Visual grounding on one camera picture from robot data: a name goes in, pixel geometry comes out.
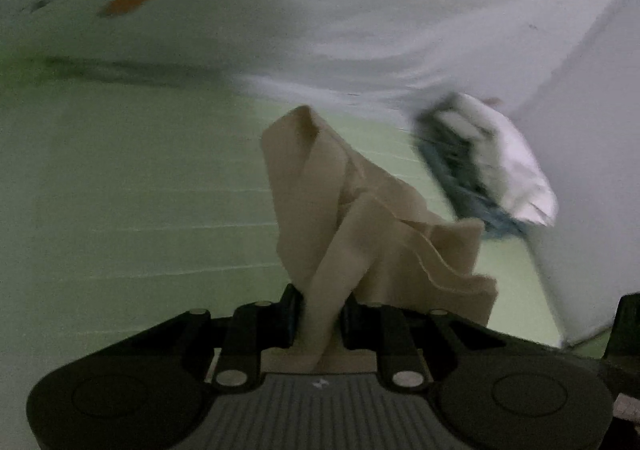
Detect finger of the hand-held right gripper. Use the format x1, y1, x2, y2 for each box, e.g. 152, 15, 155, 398
601, 293, 640, 373

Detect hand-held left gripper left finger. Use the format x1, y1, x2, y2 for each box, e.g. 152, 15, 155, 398
120, 283, 304, 391

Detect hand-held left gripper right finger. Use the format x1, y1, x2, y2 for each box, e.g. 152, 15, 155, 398
340, 294, 507, 391

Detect beige garment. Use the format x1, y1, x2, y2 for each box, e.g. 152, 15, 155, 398
260, 104, 499, 375

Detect folded white blue clothes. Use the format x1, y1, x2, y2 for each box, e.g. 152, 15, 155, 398
411, 92, 559, 239

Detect white carrot printed blanket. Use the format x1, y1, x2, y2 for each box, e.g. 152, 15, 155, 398
0, 0, 640, 131

